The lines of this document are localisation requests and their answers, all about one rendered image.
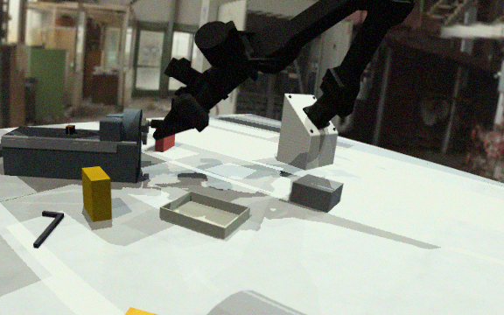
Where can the black l-shaped bar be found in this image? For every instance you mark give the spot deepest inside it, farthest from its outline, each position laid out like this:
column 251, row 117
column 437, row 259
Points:
column 57, row 218

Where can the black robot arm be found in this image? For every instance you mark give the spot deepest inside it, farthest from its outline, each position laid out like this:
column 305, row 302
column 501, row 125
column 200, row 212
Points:
column 236, row 55

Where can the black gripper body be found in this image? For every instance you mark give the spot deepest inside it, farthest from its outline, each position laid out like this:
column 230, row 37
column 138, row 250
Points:
column 196, row 106

